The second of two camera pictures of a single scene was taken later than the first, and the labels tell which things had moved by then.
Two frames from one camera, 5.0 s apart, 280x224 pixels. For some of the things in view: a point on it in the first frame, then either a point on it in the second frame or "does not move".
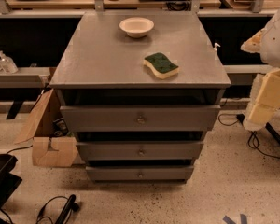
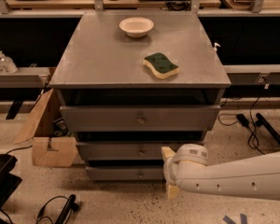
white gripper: [276, 44] -> [169, 167]
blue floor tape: [243, 217] does not move
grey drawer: [144, 150] does not move
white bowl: [136, 27] does not move
